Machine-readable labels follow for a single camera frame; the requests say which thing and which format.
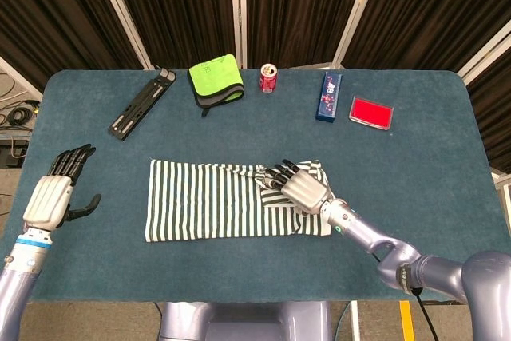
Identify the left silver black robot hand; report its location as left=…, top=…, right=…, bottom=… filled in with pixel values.
left=22, top=143, right=103, bottom=234

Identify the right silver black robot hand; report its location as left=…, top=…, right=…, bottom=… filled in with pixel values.
left=263, top=158, right=335, bottom=216

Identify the green white striped T-shirt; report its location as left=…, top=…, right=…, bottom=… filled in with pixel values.
left=144, top=159, right=335, bottom=243

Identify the blue printed carton box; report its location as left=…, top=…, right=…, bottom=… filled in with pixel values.
left=315, top=71, right=344, bottom=123

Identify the red stamp pad case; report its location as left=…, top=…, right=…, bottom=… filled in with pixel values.
left=348, top=95, right=395, bottom=132

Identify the red soda can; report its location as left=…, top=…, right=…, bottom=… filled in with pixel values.
left=259, top=62, right=279, bottom=95

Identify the black folding laptop stand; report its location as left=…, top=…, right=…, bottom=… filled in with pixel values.
left=107, top=68, right=177, bottom=141

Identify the white table leg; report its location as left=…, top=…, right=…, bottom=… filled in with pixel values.
left=350, top=299, right=361, bottom=341

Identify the grey-blue robot torso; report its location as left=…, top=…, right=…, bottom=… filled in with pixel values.
left=157, top=301, right=332, bottom=341

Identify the green grey microfibre cloth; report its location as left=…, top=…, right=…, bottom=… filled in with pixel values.
left=188, top=53, right=245, bottom=117

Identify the dark brown curtain panel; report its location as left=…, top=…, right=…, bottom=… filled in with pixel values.
left=245, top=0, right=372, bottom=69
left=105, top=0, right=236, bottom=70
left=0, top=0, right=143, bottom=93
left=466, top=59, right=511, bottom=174
left=343, top=0, right=511, bottom=74

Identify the white metal rack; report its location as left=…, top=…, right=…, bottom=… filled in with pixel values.
left=491, top=172, right=511, bottom=214

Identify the black coiled floor cable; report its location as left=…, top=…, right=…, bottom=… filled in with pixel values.
left=0, top=100, right=40, bottom=131

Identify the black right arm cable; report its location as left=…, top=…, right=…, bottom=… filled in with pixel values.
left=373, top=252, right=437, bottom=341

